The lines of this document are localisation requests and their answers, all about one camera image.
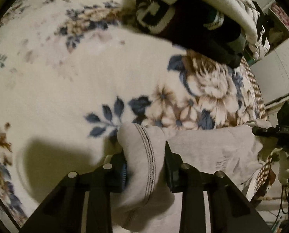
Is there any black white patterned garment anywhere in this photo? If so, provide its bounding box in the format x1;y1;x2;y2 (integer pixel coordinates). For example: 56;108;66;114
238;0;270;61

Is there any light grey small garment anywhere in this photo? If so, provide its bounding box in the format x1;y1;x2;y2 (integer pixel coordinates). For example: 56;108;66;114
111;119;275;232

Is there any white fluffy garment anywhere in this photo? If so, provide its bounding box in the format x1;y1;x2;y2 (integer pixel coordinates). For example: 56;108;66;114
203;0;258;44

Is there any black knit garment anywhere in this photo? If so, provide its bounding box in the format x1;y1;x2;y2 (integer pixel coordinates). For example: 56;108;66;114
120;0;246;68

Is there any floral fleece blanket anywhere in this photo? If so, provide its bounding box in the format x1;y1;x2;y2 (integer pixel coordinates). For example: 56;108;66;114
0;0;266;232

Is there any white gloved right hand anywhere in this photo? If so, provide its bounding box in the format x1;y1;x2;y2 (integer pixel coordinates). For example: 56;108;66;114
278;149;289;186

